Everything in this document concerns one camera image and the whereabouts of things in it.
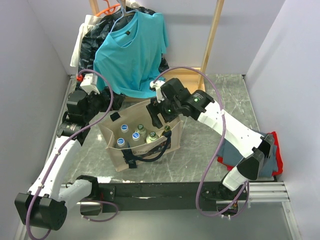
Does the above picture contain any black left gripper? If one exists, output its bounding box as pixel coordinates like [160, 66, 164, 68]
[83, 85, 125, 121]

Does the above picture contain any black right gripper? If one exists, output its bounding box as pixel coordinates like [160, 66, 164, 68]
[146, 95, 181, 129]

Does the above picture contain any green Perrier lemon bottle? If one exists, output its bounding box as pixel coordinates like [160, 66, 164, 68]
[162, 125, 171, 134]

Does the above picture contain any cream canvas tote bag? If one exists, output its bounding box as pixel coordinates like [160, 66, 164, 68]
[98, 100, 183, 172]

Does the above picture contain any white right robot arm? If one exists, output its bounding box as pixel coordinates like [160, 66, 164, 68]
[146, 78, 275, 199]

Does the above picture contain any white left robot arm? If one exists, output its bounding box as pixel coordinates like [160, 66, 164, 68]
[14, 87, 125, 231]

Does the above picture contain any wooden clothes rack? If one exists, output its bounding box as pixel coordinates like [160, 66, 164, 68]
[88, 0, 225, 103]

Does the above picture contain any Chang soda bottle front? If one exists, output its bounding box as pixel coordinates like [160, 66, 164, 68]
[146, 131, 160, 144]

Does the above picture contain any chang soda bottle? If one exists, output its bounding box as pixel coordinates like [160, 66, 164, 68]
[146, 131, 160, 144]
[136, 124, 148, 137]

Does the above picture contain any Chang soda bottle rear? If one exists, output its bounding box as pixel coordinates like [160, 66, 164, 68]
[136, 124, 148, 137]

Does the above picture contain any blue-cap water bottle rear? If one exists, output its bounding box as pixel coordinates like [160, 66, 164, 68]
[120, 124, 131, 138]

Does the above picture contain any blue-cap water bottle labelled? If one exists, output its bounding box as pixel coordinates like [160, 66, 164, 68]
[115, 137, 129, 149]

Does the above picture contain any blue-cap water bottle front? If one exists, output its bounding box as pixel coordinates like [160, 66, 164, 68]
[132, 132, 144, 146]

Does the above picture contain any turquoise t-shirt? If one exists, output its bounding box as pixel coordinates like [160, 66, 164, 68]
[93, 12, 169, 99]

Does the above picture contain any folded grey-blue garment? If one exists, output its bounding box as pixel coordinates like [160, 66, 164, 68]
[217, 140, 279, 178]

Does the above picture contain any dark leaf-print shirt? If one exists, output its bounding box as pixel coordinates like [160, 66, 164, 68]
[78, 6, 169, 73]

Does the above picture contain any cream hanging garment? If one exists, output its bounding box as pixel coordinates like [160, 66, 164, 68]
[69, 14, 102, 68]

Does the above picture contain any orange clothes hanger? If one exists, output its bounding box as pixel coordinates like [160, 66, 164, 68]
[95, 0, 121, 17]

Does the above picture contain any light blue clothes hanger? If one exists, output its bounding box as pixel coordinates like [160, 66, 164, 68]
[109, 0, 136, 33]

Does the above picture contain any folded red garment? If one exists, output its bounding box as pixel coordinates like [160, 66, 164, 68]
[216, 131, 285, 177]

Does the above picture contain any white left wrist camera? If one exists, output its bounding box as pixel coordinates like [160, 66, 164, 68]
[76, 73, 100, 95]

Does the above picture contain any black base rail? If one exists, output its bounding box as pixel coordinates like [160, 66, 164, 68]
[87, 181, 248, 212]

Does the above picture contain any aluminium extrusion rail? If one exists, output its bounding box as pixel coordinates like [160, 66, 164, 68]
[249, 181, 290, 203]

